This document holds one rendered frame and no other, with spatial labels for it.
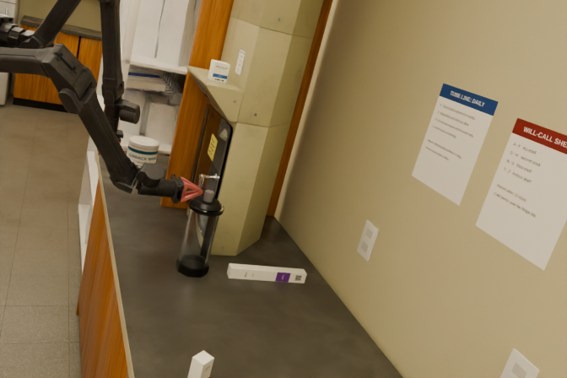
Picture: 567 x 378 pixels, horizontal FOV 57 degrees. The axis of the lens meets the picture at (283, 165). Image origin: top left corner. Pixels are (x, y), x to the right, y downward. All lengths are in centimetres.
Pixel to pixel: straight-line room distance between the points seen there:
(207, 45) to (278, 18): 41
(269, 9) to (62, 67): 61
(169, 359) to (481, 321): 74
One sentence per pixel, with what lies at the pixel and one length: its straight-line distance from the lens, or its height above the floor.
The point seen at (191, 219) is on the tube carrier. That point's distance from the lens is 159.
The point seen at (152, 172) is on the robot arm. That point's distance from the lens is 161.
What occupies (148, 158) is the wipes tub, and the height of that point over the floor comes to 103.
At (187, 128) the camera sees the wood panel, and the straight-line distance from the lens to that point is 200.
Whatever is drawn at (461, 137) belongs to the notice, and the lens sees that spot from 141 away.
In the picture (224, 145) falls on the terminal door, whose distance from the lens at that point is 168.
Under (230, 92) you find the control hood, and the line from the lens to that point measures 161.
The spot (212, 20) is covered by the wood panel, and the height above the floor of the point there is 168.
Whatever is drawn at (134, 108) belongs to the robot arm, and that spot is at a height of 131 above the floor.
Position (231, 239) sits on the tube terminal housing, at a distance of 180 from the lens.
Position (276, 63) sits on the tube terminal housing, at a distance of 163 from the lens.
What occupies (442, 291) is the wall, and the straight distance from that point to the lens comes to 143.
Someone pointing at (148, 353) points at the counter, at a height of 94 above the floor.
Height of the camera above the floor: 176
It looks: 16 degrees down
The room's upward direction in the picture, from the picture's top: 15 degrees clockwise
